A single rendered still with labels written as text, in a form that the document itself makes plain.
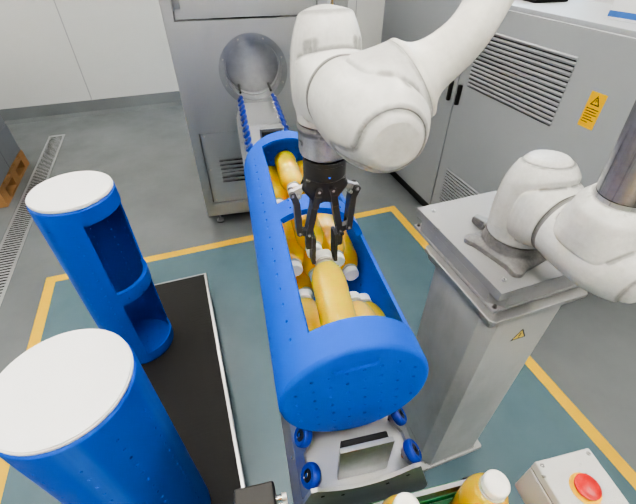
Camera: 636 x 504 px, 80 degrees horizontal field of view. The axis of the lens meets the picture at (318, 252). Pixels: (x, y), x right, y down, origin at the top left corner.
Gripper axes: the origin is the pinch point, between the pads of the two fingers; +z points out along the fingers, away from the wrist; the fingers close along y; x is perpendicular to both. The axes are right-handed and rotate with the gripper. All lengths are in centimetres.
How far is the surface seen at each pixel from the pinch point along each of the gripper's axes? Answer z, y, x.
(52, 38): 39, 197, -459
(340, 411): 20.6, 2.2, 24.6
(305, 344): 4.0, 7.7, 20.1
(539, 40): -11, -131, -114
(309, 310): 10.7, 4.5, 7.1
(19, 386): 21, 64, 5
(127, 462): 39, 47, 17
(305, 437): 26.8, 9.2, 25.2
